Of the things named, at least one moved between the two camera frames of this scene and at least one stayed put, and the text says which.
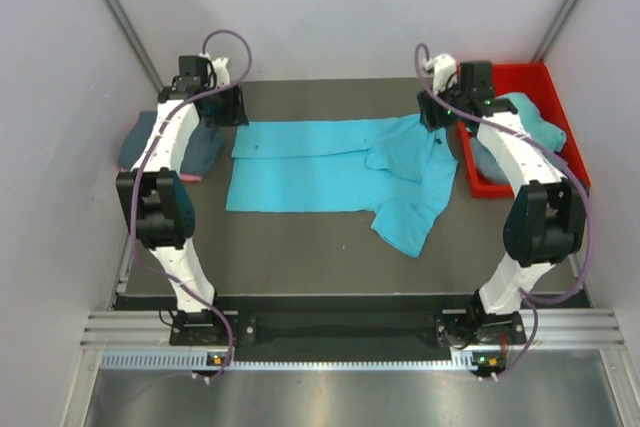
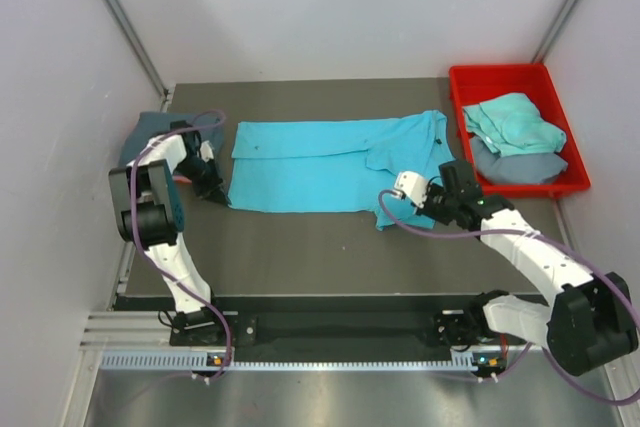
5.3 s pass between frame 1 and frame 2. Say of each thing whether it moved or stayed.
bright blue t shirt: stayed
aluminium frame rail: stayed
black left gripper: moved
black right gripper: moved
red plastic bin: stayed
